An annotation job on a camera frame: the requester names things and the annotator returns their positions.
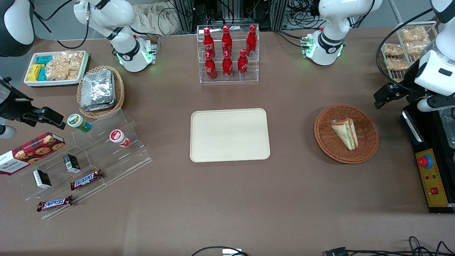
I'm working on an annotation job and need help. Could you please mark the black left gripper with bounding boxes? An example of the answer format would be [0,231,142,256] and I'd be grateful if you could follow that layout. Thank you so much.
[374,62,428,109]

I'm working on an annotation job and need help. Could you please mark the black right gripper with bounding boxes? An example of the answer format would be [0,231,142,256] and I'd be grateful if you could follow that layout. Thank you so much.
[0,76,67,129]

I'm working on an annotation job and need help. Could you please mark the white rectangular snack tray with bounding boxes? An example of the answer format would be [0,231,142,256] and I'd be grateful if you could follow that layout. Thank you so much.
[23,50,90,88]

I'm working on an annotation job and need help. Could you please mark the wrapped triangle sandwich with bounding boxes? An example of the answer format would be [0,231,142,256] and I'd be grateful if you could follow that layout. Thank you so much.
[330,118,359,151]

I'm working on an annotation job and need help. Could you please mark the brown wicker basket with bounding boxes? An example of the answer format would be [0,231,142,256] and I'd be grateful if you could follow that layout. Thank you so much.
[314,104,380,164]

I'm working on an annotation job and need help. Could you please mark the light wicker basket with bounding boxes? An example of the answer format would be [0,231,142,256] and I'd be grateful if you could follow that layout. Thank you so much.
[76,65,125,119]

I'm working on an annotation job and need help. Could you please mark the cream plastic tray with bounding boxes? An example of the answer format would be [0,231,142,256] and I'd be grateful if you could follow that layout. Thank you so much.
[190,108,271,163]

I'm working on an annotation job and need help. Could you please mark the green lidded cup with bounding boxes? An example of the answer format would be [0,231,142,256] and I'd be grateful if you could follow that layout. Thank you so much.
[67,113,92,133]

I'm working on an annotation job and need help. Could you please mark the wrapped bread package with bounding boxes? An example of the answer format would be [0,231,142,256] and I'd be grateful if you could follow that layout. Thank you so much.
[383,43,404,57]
[400,27,430,43]
[405,41,429,56]
[384,58,409,71]

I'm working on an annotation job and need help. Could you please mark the red tartan cookie box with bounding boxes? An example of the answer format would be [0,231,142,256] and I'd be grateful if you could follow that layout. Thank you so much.
[0,132,66,176]

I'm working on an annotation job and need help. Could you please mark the yellow snack pack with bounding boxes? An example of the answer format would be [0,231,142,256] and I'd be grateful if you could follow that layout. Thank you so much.
[27,64,43,82]

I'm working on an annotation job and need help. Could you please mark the small black box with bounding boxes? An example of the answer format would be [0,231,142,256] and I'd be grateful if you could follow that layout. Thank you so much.
[32,169,52,190]
[63,153,81,174]

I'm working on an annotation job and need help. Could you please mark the silver foil packs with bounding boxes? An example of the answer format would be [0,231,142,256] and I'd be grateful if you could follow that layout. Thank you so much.
[81,69,116,112]

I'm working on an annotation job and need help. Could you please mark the clear bag of crackers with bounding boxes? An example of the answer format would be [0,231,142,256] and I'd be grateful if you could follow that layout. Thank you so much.
[45,51,84,81]

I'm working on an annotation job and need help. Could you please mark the red lidded cup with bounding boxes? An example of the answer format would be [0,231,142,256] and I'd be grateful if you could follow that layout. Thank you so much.
[109,129,130,148]

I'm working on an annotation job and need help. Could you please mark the Snickers chocolate bar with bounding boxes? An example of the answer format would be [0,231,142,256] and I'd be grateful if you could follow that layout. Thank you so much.
[70,169,104,191]
[37,194,74,212]

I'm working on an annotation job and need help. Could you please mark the clear acrylic stepped display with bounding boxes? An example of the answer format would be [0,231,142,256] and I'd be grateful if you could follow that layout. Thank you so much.
[7,108,153,220]

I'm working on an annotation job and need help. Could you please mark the black and yellow control box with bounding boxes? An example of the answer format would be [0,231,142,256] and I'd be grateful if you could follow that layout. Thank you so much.
[401,102,455,214]

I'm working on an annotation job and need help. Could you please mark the red cola bottle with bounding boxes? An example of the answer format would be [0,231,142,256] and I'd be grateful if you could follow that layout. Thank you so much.
[203,27,216,59]
[221,25,233,57]
[204,52,217,81]
[222,50,234,80]
[246,25,258,57]
[237,49,249,78]

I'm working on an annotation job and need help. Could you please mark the beige cloth bag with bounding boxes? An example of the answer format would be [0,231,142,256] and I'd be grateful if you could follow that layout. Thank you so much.
[134,3,182,36]

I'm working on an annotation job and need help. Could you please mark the clear acrylic bottle rack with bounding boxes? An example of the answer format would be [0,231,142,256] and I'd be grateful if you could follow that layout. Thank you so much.
[196,24,260,84]

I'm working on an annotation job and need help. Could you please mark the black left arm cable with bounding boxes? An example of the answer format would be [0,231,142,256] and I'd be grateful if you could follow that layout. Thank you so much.
[376,9,435,94]

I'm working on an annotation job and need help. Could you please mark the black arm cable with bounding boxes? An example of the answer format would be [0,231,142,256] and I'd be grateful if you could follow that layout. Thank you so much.
[33,0,90,49]
[376,9,435,94]

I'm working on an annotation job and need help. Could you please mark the white wire rack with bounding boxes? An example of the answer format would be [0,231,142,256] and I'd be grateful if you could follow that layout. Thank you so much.
[381,21,439,81]

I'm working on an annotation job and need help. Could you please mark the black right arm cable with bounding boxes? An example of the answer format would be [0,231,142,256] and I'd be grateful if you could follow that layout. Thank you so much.
[33,0,90,49]

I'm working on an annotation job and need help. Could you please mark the black cable bundle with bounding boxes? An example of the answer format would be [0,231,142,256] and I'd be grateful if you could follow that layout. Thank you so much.
[323,236,455,256]

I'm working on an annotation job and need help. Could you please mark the aluminium frame equipment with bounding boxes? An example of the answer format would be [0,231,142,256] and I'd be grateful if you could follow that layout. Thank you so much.
[172,0,325,33]

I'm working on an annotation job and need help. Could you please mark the black table cable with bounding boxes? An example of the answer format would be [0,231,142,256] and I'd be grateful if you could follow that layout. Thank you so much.
[191,246,250,256]

